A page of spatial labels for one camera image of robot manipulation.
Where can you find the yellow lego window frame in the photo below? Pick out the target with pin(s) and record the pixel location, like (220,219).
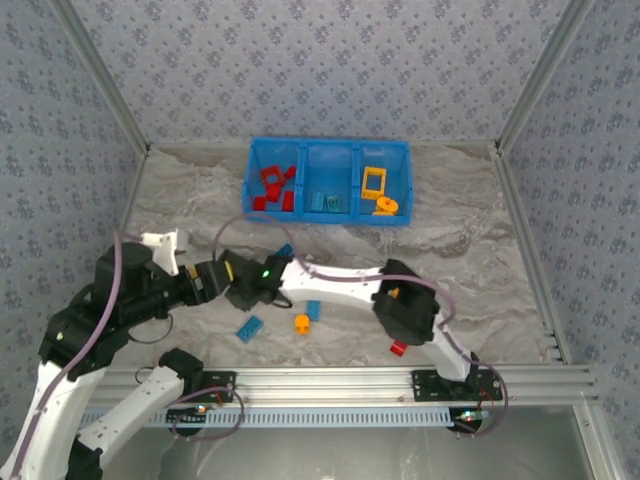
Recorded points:
(375,170)

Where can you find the grey metal panel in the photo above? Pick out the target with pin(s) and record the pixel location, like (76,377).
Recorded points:
(350,455)

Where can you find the yellow lego piece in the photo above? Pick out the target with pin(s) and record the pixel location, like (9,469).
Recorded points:
(380,213)
(395,206)

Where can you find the light blue curved lego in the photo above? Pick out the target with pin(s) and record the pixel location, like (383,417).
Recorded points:
(334,204)

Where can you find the small LED controller board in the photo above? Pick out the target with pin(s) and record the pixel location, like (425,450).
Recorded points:
(470,420)
(192,420)

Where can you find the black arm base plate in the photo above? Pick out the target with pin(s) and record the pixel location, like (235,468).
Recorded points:
(425,387)
(222,385)

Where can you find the light blue sloped lego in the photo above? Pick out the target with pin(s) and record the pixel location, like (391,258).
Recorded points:
(317,201)

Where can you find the red lego window frame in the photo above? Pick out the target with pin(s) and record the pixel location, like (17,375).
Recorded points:
(272,168)

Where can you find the wide aluminium base rail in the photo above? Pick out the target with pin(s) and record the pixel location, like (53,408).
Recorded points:
(325,382)

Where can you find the aluminium corner post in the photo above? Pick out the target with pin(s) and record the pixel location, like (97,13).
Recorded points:
(108,80)
(540,75)

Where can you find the blue rectangular lego brick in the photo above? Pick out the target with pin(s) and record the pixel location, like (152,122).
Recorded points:
(250,330)
(286,250)
(314,310)

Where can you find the small red lego brick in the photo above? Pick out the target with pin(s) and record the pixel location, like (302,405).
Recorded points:
(260,203)

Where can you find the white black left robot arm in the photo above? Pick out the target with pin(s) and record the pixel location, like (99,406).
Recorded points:
(150,395)

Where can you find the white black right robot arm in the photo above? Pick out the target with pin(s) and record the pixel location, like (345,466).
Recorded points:
(330,285)

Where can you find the yellow lego brick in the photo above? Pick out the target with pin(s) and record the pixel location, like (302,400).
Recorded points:
(302,324)

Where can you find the aluminium side rail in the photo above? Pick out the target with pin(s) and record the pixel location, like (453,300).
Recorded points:
(528,250)
(131,190)

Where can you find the long red lego brick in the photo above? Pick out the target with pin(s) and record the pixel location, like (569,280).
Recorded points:
(288,201)

